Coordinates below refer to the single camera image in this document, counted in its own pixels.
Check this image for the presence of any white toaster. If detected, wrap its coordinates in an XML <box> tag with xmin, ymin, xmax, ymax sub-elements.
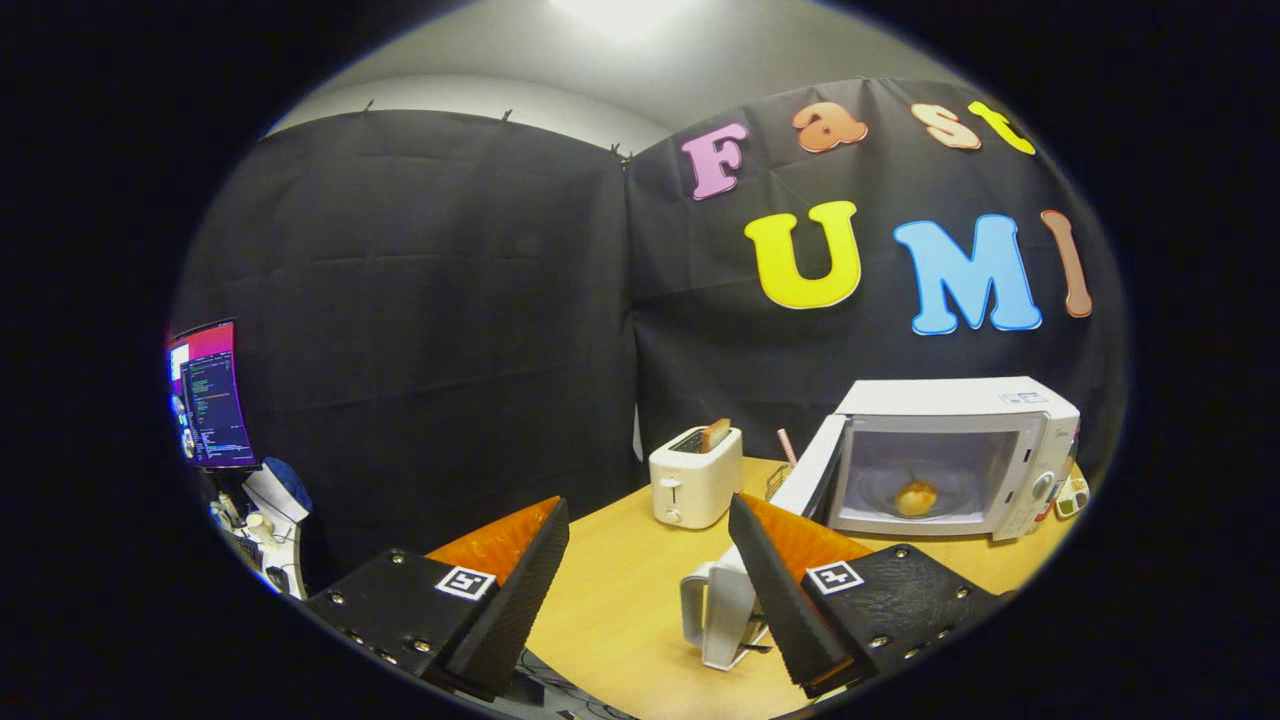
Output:
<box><xmin>648</xmin><ymin>426</ymin><xmax>744</xmax><ymax>530</ymax></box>

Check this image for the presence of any blue and white object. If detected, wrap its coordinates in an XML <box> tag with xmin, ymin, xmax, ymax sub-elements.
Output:
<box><xmin>243</xmin><ymin>457</ymin><xmax>313</xmax><ymax>526</ymax></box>

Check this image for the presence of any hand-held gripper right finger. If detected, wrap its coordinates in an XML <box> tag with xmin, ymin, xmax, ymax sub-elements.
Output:
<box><xmin>727</xmin><ymin>492</ymin><xmax>1006</xmax><ymax>699</ymax></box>

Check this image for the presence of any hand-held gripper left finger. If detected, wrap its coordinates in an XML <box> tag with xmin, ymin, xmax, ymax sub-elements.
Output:
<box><xmin>305</xmin><ymin>496</ymin><xmax>571</xmax><ymax>703</ymax></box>

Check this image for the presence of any white microwave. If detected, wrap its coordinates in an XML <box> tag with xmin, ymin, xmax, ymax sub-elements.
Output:
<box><xmin>680</xmin><ymin>376</ymin><xmax>1082</xmax><ymax>671</ymax></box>

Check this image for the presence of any computer monitor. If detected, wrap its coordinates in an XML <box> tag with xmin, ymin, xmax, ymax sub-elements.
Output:
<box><xmin>165</xmin><ymin>319</ymin><xmax>259</xmax><ymax>471</ymax></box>

